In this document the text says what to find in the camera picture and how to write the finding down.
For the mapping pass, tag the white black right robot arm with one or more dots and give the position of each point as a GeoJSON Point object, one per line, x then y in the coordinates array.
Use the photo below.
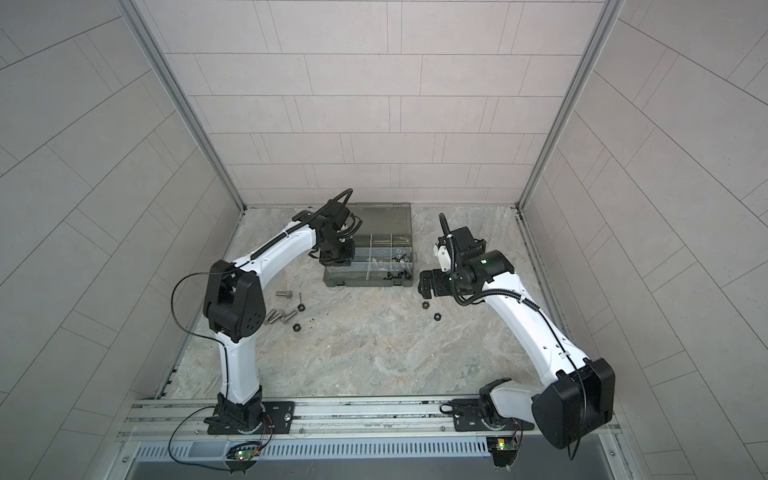
{"type": "Point", "coordinates": [575, 394]}

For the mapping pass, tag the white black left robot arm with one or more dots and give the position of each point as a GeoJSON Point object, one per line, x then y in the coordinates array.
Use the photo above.
{"type": "Point", "coordinates": [235, 305]}

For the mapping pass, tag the silver spacer cluster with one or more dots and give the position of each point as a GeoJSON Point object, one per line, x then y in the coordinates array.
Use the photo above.
{"type": "Point", "coordinates": [282, 315]}

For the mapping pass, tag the grey compartment organizer box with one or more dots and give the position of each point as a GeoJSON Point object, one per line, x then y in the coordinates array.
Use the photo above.
{"type": "Point", "coordinates": [386, 230]}

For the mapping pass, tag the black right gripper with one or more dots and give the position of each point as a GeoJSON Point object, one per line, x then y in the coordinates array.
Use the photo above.
{"type": "Point", "coordinates": [437, 287]}

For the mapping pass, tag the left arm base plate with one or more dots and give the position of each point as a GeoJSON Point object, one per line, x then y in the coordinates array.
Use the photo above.
{"type": "Point", "coordinates": [255, 417]}

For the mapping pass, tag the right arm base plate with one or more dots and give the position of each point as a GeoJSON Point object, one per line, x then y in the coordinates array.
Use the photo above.
{"type": "Point", "coordinates": [474, 415]}

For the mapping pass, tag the left green circuit board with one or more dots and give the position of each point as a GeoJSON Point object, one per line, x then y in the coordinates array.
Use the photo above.
{"type": "Point", "coordinates": [244, 452]}

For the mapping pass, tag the white vent grille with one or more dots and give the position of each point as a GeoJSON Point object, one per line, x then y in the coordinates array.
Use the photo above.
{"type": "Point", "coordinates": [328, 448]}

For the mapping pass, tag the right circuit board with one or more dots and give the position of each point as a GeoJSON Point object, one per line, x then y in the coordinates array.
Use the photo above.
{"type": "Point", "coordinates": [503, 450]}

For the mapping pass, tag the aluminium front rail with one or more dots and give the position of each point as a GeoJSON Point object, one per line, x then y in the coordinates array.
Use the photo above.
{"type": "Point", "coordinates": [322, 417]}

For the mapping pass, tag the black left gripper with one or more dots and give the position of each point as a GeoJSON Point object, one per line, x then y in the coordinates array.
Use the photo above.
{"type": "Point", "coordinates": [346, 258]}

